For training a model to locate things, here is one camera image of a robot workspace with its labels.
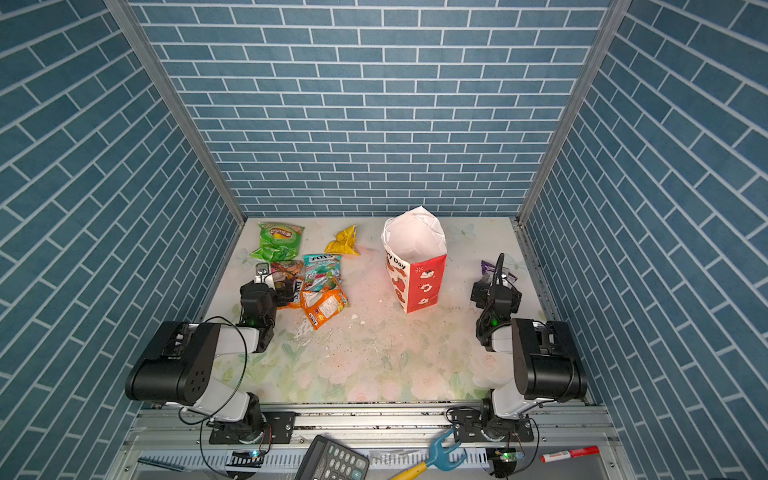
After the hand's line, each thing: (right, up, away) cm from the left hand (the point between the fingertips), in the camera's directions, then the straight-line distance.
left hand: (271, 278), depth 93 cm
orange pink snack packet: (+16, -9, -2) cm, 19 cm away
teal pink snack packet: (+14, +2, +7) cm, 16 cm away
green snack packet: (-3, +12, +12) cm, 17 cm away
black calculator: (+23, -39, -25) cm, 52 cm away
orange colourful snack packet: (+5, +2, +5) cm, 8 cm away
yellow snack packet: (+21, +11, +13) cm, 27 cm away
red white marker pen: (+81, -39, -23) cm, 93 cm away
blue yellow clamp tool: (+50, -39, -25) cm, 68 cm away
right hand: (+71, -1, +1) cm, 71 cm away
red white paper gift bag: (+46, +10, +11) cm, 48 cm away
